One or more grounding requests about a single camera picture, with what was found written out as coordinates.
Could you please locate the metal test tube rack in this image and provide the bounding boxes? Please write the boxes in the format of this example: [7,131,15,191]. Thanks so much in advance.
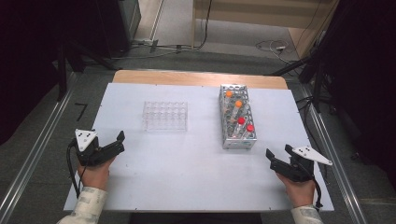
[219,83,258,150]

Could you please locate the person's left hand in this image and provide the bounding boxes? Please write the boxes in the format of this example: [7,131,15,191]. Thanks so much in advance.
[77,157,116,191]

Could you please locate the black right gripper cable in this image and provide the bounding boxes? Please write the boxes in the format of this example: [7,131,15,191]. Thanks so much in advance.
[311,175,324,209]

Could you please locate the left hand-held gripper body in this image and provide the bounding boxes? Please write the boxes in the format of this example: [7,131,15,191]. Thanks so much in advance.
[74,128,126,167]

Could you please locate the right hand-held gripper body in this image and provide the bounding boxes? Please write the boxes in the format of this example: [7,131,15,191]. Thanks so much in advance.
[269,146,333,183]

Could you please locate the wooden table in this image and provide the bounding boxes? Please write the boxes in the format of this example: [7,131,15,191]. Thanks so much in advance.
[111,69,289,91]

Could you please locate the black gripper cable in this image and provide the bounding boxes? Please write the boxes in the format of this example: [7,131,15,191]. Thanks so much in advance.
[65,141,82,199]
[311,175,324,209]

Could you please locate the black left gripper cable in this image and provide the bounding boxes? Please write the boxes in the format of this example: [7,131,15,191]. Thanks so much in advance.
[65,141,82,199]

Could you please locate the hanging black cable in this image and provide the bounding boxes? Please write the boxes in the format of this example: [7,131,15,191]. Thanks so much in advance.
[197,0,213,50]

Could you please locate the black stand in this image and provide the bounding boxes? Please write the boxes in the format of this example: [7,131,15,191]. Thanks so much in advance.
[270,52,331,113]
[55,40,120,102]

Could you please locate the white board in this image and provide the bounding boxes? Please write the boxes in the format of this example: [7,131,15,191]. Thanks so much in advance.
[64,82,334,213]

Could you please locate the white floor cable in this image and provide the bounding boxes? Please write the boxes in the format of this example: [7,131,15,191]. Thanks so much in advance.
[255,38,291,63]

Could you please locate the clear acrylic tube rack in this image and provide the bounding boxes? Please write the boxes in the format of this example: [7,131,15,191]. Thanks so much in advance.
[142,101,189,133]

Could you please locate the metal floor rail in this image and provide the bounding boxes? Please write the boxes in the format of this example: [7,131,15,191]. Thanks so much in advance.
[300,83,370,224]
[0,73,78,224]

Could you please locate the pale wooden furniture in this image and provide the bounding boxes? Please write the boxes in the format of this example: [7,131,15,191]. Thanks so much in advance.
[191,0,340,60]

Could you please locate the person's right hand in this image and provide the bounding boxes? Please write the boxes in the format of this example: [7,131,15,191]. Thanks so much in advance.
[276,172,316,209]

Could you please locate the dark cabinet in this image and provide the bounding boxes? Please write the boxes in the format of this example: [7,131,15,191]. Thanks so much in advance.
[92,0,142,60]

